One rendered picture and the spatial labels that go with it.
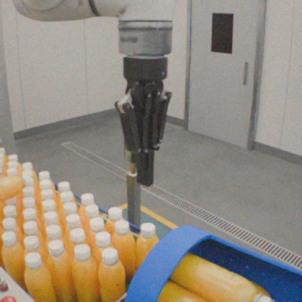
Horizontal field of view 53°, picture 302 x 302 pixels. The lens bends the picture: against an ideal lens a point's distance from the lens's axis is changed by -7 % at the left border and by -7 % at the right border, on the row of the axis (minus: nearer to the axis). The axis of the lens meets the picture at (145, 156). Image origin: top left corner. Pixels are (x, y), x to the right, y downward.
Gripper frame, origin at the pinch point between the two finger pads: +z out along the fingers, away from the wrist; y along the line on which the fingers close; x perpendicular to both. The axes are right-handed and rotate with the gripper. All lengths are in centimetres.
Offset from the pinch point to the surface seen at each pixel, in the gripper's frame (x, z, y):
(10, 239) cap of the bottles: -34.3, 26.6, 15.4
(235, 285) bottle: 21.4, 17.8, -0.4
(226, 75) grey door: -160, 40, -362
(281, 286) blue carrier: 27.8, 26.7, -14.6
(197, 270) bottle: 13.2, 18.0, 0.1
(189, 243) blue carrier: 10.2, 13.5, -0.9
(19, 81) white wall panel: -395, 47, -183
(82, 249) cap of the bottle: -16.8, 26.4, 4.4
